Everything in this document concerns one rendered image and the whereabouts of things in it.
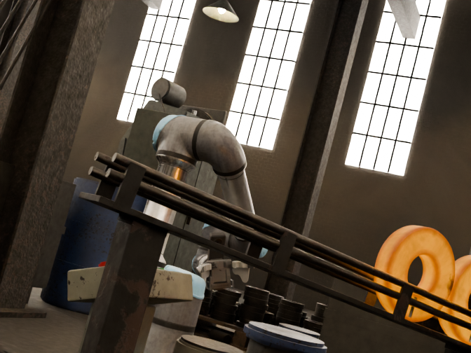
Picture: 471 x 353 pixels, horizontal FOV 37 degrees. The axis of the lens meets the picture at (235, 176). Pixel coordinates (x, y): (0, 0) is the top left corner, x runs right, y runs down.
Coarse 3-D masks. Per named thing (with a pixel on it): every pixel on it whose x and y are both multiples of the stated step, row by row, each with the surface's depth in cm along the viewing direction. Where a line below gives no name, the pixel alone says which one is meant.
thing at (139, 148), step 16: (144, 112) 511; (160, 112) 506; (144, 128) 508; (128, 144) 511; (144, 144) 505; (144, 160) 503; (192, 176) 517; (208, 176) 541; (208, 192) 546; (176, 224) 509; (192, 224) 532; (176, 240) 514; (176, 256) 519; (192, 256) 543
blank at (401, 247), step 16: (400, 240) 110; (416, 240) 112; (432, 240) 114; (384, 256) 110; (400, 256) 110; (416, 256) 112; (432, 256) 114; (448, 256) 116; (400, 272) 110; (432, 272) 115; (448, 272) 116; (400, 288) 110; (432, 288) 114; (448, 288) 116; (384, 304) 112; (432, 304) 114; (416, 320) 113
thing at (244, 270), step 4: (236, 264) 196; (240, 264) 196; (244, 264) 195; (236, 268) 198; (240, 268) 197; (244, 268) 196; (248, 268) 195; (236, 272) 198; (240, 272) 197; (244, 272) 196; (248, 272) 195; (240, 276) 197; (244, 276) 196; (248, 276) 195; (244, 280) 196
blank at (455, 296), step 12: (456, 264) 120; (468, 264) 118; (456, 276) 118; (468, 276) 118; (456, 288) 117; (468, 288) 119; (456, 300) 117; (456, 312) 117; (444, 324) 119; (456, 336) 118; (468, 336) 119
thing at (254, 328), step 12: (252, 324) 257; (264, 324) 269; (252, 336) 255; (264, 336) 249; (276, 336) 249; (288, 336) 249; (300, 336) 261; (252, 348) 256; (264, 348) 252; (276, 348) 250; (288, 348) 248; (300, 348) 247; (312, 348) 249; (324, 348) 255
